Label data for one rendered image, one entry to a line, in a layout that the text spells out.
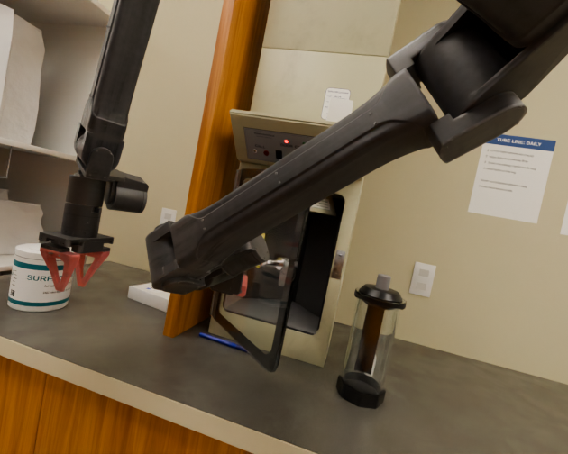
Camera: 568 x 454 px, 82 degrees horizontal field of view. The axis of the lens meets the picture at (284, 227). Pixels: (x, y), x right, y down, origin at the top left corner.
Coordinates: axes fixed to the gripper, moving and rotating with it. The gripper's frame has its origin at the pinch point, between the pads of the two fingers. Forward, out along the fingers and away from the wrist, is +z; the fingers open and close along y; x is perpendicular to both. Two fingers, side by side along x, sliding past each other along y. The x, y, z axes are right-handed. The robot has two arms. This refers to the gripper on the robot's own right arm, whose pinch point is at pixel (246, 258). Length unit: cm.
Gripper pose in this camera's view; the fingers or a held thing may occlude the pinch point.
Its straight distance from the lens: 67.0
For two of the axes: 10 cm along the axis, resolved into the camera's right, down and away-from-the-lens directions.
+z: 2.6, -0.1, 9.7
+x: -9.5, -1.9, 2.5
